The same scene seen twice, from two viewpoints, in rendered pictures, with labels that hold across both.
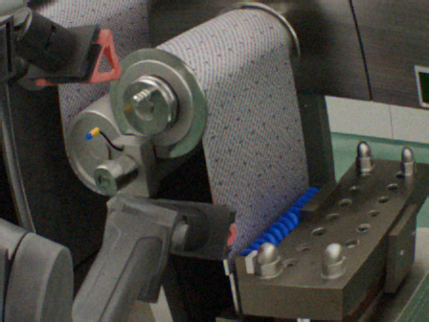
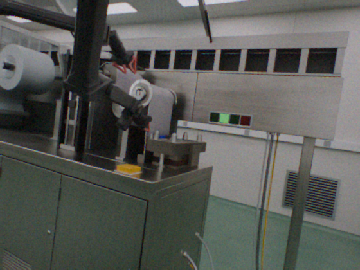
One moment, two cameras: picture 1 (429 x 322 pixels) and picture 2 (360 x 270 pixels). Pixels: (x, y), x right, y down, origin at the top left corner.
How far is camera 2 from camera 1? 0.52 m
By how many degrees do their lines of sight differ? 20
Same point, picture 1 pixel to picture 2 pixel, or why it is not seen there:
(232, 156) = (153, 112)
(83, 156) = (117, 107)
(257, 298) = (151, 144)
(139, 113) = (136, 94)
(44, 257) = not seen: outside the picture
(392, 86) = (199, 117)
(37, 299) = not seen: outside the picture
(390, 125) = not seen: hidden behind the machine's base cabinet
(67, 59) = (123, 56)
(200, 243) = (142, 122)
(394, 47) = (204, 105)
